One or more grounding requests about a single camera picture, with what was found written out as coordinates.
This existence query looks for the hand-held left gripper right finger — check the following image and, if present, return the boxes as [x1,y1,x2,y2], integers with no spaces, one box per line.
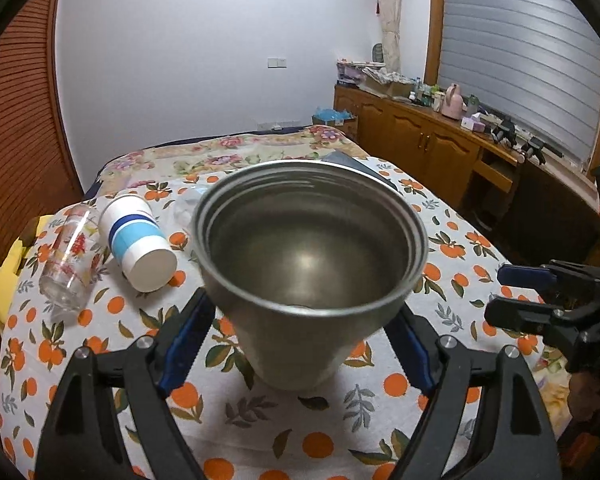
[384,304,565,480]

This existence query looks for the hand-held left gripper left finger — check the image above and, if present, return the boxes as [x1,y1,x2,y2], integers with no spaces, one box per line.
[34,287,217,480]

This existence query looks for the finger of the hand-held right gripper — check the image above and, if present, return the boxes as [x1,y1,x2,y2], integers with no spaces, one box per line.
[483,296,592,363]
[497,260,600,307]

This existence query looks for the stainless steel cup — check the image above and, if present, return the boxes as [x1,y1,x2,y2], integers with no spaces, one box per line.
[191,158,429,392]

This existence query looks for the white blue-striped paper cup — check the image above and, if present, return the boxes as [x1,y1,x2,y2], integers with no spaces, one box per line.
[99,195,178,293]

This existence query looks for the clear plastic cup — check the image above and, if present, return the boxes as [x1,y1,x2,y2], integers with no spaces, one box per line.
[172,185,216,227]

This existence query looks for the floral printed glass cup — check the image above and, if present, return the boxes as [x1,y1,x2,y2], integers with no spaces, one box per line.
[39,203,106,322]

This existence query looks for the orange fruit print tablecloth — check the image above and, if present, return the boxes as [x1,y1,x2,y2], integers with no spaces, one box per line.
[0,157,576,480]

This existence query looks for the wooden cabinet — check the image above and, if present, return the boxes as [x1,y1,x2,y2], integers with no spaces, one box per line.
[334,84,600,261]

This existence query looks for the pink kettle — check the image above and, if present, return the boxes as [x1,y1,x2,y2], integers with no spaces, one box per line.
[441,83,467,120]

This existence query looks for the yellow cushion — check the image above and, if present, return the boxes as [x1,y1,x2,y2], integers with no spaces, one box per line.
[0,215,56,322]

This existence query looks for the dark blue book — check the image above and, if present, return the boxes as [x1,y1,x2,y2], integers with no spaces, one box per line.
[320,150,407,194]

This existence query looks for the floral blanket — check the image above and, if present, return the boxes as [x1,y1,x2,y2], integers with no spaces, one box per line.
[97,124,371,196]

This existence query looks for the grey window blinds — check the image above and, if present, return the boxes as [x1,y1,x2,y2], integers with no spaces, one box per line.
[437,0,600,162]

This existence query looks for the cardboard box with cloths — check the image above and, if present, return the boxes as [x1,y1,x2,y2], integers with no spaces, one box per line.
[360,70,417,99]

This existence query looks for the blue plastic bags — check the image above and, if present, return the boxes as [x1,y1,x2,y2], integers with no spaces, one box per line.
[311,106,357,127]

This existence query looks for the wooden slatted door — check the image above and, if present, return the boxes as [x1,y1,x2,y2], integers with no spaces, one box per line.
[0,0,84,281]

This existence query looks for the cream curtain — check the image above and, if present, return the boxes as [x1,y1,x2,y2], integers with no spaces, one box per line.
[374,0,407,74]

